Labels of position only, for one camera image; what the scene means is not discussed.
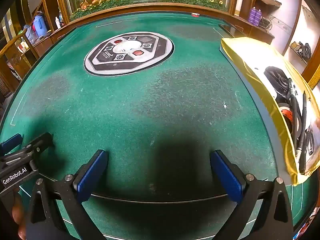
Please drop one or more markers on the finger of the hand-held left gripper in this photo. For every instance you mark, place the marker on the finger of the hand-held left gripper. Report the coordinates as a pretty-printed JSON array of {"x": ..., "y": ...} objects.
[
  {"x": 11, "y": 142},
  {"x": 38, "y": 142}
]

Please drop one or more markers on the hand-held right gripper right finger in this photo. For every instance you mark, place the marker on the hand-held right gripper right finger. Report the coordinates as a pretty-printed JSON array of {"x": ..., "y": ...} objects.
[{"x": 226, "y": 177}]

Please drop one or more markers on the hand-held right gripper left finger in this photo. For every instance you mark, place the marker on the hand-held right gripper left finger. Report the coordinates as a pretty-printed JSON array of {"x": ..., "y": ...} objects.
[{"x": 91, "y": 180}]

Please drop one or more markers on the black orange tape roll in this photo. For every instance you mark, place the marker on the black orange tape roll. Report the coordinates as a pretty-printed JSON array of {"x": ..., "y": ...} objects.
[{"x": 286, "y": 116}]

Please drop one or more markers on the clear ballpoint pen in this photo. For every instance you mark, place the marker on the clear ballpoint pen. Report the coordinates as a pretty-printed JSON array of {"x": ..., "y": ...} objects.
[{"x": 303, "y": 135}]

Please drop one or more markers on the thin black tool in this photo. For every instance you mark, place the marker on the thin black tool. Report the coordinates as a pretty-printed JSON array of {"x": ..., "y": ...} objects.
[{"x": 295, "y": 120}]

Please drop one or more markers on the yellow rimmed white foam box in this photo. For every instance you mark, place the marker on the yellow rimmed white foam box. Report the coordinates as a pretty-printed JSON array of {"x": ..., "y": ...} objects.
[{"x": 240, "y": 52}]

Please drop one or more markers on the person's left hand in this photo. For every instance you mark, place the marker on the person's left hand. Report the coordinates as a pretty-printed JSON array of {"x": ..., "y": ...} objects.
[{"x": 18, "y": 215}]

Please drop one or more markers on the wooden chair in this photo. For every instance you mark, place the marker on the wooden chair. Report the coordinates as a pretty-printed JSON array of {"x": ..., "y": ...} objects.
[{"x": 15, "y": 55}]

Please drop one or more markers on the colourful printed paper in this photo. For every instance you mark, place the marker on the colourful printed paper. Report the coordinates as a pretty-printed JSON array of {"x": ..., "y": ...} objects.
[{"x": 303, "y": 227}]

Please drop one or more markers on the black tape dispenser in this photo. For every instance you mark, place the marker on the black tape dispenser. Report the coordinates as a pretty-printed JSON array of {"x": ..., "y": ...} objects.
[{"x": 276, "y": 80}]

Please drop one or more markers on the clear plastic bottle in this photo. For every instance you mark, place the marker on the clear plastic bottle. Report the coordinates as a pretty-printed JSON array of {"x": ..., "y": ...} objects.
[{"x": 27, "y": 33}]

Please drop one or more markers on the blue plastic jug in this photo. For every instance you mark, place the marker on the blue plastic jug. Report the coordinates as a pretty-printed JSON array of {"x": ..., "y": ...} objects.
[{"x": 39, "y": 23}]

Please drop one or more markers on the small white bottle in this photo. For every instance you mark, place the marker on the small white bottle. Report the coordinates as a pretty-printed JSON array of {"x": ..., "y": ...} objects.
[{"x": 58, "y": 22}]

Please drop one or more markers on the round table control panel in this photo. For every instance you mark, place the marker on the round table control panel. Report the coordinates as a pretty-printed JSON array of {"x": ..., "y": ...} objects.
[{"x": 150, "y": 52}]

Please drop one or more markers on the wooden cabinet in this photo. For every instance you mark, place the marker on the wooden cabinet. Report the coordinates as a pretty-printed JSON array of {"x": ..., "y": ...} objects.
[{"x": 257, "y": 33}]

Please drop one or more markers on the small cardboard box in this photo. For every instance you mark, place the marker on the small cardboard box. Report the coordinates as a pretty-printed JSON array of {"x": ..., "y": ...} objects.
[{"x": 294, "y": 46}]

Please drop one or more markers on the black pouch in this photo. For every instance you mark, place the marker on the black pouch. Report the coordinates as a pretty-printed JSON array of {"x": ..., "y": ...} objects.
[{"x": 304, "y": 50}]

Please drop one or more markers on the gold framed wall shelf unit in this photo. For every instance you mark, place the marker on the gold framed wall shelf unit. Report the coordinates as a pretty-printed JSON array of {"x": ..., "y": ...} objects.
[{"x": 314, "y": 78}]

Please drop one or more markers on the brown wooden wall shelf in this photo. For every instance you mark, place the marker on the brown wooden wall shelf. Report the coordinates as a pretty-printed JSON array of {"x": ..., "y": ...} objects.
[{"x": 268, "y": 1}]

